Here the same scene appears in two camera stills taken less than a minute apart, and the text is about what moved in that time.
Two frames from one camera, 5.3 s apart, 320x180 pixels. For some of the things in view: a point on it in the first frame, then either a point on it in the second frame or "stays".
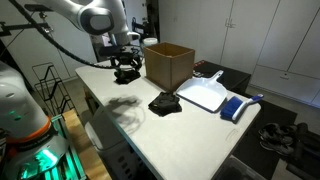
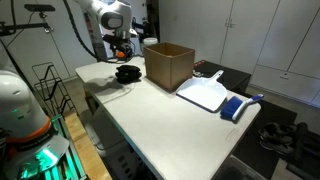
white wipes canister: (149, 41) stays
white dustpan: (208, 92) stays
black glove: (126, 76) stays
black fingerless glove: (165, 103) → (128, 71)
